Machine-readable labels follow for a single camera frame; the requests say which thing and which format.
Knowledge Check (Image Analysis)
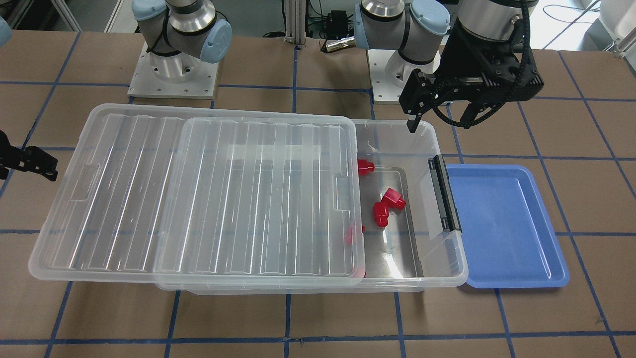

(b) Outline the black box latch handle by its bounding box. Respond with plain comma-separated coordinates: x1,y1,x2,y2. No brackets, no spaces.
428,154,463,233

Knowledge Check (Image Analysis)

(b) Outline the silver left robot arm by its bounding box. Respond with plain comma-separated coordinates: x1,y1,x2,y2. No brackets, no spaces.
354,0,544,132

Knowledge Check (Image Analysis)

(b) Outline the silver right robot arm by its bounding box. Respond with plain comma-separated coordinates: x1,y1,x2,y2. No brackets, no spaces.
0,0,233,181

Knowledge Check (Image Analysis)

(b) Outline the blue plastic tray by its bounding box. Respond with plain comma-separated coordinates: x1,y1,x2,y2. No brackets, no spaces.
447,165,570,289

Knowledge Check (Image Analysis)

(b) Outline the clear plastic box lid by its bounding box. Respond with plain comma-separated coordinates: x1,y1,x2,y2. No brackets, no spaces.
29,104,365,287

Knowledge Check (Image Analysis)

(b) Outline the clear plastic storage box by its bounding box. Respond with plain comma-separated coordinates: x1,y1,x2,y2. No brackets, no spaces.
157,120,468,295

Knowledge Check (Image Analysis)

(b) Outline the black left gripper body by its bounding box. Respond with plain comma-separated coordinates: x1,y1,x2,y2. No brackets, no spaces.
433,22,545,102

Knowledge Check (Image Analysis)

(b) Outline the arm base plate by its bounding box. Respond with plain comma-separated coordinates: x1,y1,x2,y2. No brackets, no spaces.
367,49,441,104
128,44,219,100

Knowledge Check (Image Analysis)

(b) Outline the aluminium frame post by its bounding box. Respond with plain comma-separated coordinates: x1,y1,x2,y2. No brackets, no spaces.
282,0,309,47

